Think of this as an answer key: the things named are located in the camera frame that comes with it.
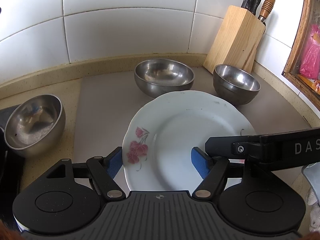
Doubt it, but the white floral plate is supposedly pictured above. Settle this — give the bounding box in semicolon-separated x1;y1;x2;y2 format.
122;90;255;192

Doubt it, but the steel bowl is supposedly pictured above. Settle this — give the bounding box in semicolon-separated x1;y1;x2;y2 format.
134;59;195;98
4;94;66;158
213;64;261;106

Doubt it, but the white cloth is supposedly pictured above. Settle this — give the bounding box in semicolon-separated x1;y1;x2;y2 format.
300;162;320;233

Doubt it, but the pink plastic bag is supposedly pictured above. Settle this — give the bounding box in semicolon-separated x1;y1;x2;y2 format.
299;24;319;80

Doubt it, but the black stove top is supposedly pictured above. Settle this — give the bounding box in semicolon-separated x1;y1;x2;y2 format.
1;106;25;230

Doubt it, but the wooden knife block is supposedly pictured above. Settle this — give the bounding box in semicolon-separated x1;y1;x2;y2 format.
203;5;266;74

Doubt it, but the wooden window frame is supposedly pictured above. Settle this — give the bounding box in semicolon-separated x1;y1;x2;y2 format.
283;0;319;109

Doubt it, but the wooden knife handle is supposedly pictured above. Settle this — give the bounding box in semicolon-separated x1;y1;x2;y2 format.
258;0;276;22

